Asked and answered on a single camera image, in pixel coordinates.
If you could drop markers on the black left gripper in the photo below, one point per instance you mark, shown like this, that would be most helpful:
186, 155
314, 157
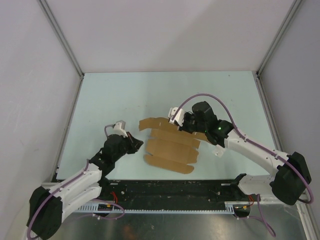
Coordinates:
134, 143

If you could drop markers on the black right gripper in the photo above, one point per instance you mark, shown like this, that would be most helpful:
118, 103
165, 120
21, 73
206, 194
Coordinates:
186, 115

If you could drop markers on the brown cardboard box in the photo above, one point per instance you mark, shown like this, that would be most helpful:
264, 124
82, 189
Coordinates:
169, 148

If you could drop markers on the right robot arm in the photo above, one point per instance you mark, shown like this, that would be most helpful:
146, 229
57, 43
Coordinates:
288, 175

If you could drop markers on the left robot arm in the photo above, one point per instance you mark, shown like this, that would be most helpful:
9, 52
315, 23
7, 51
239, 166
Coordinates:
49, 207

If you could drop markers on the small white plastic piece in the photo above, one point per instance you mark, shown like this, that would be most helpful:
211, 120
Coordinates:
218, 151

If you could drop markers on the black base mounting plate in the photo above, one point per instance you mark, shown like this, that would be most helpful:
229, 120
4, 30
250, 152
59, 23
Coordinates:
173, 195

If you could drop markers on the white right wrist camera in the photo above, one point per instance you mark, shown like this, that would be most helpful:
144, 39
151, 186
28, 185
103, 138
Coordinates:
176, 116

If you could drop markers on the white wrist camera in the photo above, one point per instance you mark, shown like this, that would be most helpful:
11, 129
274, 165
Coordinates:
176, 116
119, 128

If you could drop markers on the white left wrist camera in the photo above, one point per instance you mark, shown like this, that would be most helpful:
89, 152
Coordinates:
119, 128

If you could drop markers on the right aluminium corner post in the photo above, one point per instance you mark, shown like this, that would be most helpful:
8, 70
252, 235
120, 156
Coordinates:
284, 27

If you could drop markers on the aluminium corner post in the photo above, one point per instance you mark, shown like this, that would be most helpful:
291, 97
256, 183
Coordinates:
284, 27
48, 13

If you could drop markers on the left aluminium corner post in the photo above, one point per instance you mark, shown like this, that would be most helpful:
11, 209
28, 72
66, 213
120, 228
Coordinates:
48, 13

